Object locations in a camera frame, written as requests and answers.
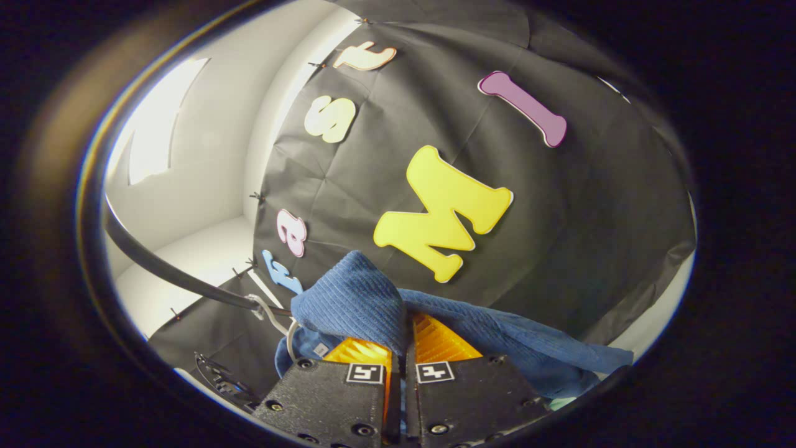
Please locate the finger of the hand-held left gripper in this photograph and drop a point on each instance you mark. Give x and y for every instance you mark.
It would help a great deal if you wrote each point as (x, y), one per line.
(227, 382)

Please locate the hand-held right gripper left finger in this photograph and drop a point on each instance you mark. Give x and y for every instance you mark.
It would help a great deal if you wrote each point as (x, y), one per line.
(323, 404)

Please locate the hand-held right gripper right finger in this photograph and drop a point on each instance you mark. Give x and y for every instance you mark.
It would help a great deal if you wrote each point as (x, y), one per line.
(472, 398)

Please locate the blue shirt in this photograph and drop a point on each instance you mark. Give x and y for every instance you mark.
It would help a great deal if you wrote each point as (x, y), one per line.
(354, 298)

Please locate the white clothes hanger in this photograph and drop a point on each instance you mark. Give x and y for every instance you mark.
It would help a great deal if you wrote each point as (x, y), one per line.
(273, 317)

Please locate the black clothes rack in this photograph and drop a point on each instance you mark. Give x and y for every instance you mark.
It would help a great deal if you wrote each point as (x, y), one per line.
(161, 267)

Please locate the ceiling light panel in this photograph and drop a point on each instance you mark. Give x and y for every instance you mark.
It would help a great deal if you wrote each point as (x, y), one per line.
(161, 124)

